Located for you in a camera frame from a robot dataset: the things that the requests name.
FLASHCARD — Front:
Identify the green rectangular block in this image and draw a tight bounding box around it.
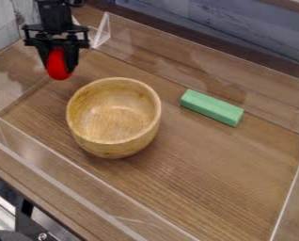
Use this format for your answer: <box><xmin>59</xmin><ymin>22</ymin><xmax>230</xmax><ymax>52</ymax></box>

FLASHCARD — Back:
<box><xmin>181</xmin><ymin>89</ymin><xmax>245</xmax><ymax>127</ymax></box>

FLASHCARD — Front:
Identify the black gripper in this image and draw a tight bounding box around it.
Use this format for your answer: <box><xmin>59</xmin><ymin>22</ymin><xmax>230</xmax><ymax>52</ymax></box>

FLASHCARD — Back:
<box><xmin>22</xmin><ymin>0</ymin><xmax>90</xmax><ymax>72</ymax></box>

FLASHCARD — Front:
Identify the black table leg clamp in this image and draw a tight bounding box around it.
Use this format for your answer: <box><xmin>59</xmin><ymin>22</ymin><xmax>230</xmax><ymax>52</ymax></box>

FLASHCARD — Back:
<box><xmin>15</xmin><ymin>200</ymin><xmax>59</xmax><ymax>241</ymax></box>

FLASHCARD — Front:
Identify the clear acrylic tray wall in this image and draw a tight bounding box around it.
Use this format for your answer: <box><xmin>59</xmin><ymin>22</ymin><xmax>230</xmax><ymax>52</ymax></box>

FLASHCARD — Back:
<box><xmin>0</xmin><ymin>118</ymin><xmax>199</xmax><ymax>241</ymax></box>

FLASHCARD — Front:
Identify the clear acrylic corner bracket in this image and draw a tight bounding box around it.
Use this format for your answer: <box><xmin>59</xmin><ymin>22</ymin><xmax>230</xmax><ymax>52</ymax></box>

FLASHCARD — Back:
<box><xmin>77</xmin><ymin>13</ymin><xmax>111</xmax><ymax>49</ymax></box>

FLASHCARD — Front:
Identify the red plush strawberry toy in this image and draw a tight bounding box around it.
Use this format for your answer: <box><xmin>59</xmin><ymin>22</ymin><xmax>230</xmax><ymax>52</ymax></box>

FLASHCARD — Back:
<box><xmin>47</xmin><ymin>48</ymin><xmax>73</xmax><ymax>81</ymax></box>

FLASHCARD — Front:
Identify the wooden bowl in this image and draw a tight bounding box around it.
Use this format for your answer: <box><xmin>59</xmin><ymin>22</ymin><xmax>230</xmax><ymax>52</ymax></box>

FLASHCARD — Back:
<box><xmin>66</xmin><ymin>77</ymin><xmax>162</xmax><ymax>159</ymax></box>

